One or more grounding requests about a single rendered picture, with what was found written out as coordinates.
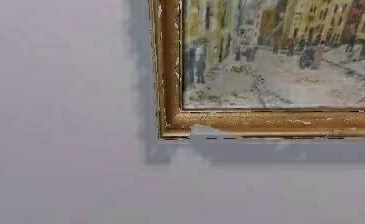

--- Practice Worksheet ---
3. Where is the gold framed street painting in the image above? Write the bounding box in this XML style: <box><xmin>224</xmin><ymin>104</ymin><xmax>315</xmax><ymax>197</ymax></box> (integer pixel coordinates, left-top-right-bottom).
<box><xmin>148</xmin><ymin>0</ymin><xmax>365</xmax><ymax>140</ymax></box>

